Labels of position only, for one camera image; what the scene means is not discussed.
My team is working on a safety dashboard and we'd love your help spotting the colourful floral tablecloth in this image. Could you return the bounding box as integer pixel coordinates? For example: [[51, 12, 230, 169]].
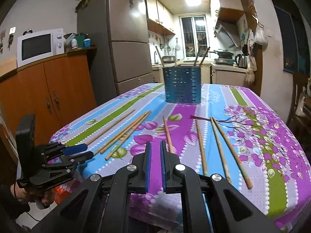
[[51, 83, 310, 232]]

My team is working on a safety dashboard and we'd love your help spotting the kitchen window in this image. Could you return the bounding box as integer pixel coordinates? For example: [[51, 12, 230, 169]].
[[180, 15, 210, 60]]

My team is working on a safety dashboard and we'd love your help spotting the white hanging plastic bag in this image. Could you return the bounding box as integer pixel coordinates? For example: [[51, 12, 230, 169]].
[[254, 24, 268, 46]]

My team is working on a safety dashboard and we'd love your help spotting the silver grey refrigerator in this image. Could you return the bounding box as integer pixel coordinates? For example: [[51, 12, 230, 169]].
[[76, 0, 153, 105]]

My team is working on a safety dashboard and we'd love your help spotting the wooden chopstick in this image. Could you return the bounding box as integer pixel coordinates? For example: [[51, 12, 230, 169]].
[[210, 117, 232, 184], [84, 109, 135, 145], [196, 119, 208, 176], [211, 117, 253, 189], [94, 110, 151, 155], [94, 110, 151, 154], [105, 123, 139, 161]]

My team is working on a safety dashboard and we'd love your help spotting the steel electric kettle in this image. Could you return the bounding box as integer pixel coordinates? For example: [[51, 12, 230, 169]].
[[235, 54, 248, 69]]

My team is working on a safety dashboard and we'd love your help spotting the wooden chopstick far right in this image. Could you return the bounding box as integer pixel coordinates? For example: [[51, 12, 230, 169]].
[[211, 117, 253, 189]]

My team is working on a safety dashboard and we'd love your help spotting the blue lidded jar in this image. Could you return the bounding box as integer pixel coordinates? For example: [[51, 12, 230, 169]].
[[83, 38, 91, 47]]

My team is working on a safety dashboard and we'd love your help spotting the wooden chopstick right of centre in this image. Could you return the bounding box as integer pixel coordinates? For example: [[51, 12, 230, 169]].
[[196, 119, 208, 176]]

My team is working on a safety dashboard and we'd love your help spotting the green container on cabinet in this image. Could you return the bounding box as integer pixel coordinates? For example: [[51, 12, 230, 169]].
[[75, 34, 85, 48]]

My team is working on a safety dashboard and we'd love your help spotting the blue perforated utensil holder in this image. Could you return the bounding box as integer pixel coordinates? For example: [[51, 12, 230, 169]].
[[163, 66, 201, 105]]

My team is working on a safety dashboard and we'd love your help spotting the black wok on stove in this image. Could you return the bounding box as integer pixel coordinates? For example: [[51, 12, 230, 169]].
[[209, 50, 234, 59]]

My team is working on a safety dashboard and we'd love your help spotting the orange plastic bag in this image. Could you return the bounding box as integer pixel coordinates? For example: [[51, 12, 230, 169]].
[[54, 185, 77, 205]]

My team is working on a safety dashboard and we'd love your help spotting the white bottle on cabinet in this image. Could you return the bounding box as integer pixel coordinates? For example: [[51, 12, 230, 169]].
[[71, 38, 78, 49]]

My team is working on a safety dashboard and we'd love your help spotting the white microwave oven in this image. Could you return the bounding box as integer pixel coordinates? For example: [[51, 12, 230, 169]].
[[17, 28, 64, 68]]

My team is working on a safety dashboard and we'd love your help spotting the dark wooden chair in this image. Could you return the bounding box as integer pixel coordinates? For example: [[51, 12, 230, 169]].
[[286, 72, 309, 127]]

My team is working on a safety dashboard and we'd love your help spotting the orange wooden cabinet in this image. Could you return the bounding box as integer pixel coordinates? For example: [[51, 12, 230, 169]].
[[1, 47, 96, 145]]

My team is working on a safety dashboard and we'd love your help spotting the wooden chopstick far left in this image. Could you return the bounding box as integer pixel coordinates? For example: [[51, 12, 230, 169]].
[[84, 109, 135, 145]]

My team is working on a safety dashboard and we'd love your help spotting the steel range hood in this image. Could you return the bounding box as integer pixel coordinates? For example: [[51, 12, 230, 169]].
[[214, 20, 241, 50]]

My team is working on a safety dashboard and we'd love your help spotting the person's left hand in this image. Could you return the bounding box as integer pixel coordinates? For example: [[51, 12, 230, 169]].
[[10, 183, 54, 207]]

